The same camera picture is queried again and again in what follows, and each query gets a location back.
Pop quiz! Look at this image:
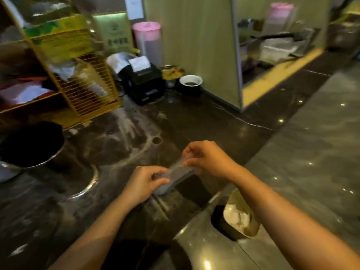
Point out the person's right forearm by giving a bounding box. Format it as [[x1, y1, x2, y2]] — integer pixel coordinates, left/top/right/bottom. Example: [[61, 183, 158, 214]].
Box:
[[226, 163, 360, 270]]

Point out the green partition wall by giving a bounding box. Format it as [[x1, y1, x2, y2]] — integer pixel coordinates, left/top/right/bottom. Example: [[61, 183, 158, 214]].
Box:
[[142, 0, 243, 110]]

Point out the crumpled clear plastic bag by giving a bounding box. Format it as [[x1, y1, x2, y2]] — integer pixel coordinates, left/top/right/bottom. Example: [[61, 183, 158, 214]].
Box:
[[49, 57, 109, 97]]

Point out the yellow wire rack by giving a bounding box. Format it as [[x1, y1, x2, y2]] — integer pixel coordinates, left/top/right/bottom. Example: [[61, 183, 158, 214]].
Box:
[[0, 0, 122, 131]]

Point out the black receipt printer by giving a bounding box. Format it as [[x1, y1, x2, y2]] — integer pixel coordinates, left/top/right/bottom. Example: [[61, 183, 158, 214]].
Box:
[[121, 62, 166, 106]]

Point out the white bowl with dark sauce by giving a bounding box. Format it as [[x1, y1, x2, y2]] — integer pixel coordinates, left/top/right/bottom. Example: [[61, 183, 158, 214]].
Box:
[[179, 75, 203, 94]]

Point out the white paper receipt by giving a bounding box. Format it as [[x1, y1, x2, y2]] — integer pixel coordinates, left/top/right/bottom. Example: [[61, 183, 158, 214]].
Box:
[[128, 56, 151, 72]]

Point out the black round pot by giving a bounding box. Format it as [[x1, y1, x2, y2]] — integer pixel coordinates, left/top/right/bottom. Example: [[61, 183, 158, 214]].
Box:
[[0, 121, 66, 170]]

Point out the green yellow cardboard box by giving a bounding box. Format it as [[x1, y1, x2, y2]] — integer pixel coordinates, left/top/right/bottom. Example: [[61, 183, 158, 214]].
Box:
[[24, 14, 95, 63]]

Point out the person's right hand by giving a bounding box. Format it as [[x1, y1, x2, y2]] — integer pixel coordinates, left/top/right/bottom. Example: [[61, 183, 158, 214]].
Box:
[[182, 140, 239, 180]]

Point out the person's left hand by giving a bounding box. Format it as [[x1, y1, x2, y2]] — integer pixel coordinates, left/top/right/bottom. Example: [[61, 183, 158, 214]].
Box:
[[123, 166, 171, 208]]

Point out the person's left forearm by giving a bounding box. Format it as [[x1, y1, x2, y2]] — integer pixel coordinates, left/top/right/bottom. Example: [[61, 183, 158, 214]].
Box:
[[48, 191, 141, 270]]

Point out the red tray with white papers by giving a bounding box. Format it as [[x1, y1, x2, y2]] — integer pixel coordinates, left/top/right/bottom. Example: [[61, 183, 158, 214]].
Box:
[[0, 77, 61, 106]]

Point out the trash bin with white waste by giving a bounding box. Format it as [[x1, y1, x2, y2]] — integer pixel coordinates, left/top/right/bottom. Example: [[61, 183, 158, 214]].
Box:
[[211, 189, 262, 242]]

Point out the pink lidded plastic container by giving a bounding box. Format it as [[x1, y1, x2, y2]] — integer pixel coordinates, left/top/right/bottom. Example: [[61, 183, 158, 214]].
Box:
[[132, 21, 163, 66]]

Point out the clear plastic bag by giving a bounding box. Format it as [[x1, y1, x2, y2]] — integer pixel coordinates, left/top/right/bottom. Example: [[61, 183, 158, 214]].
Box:
[[152, 154, 201, 196], [49, 57, 109, 97]]

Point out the white paper notice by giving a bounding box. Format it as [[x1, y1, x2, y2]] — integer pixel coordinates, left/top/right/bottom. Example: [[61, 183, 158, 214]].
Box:
[[124, 0, 144, 20]]

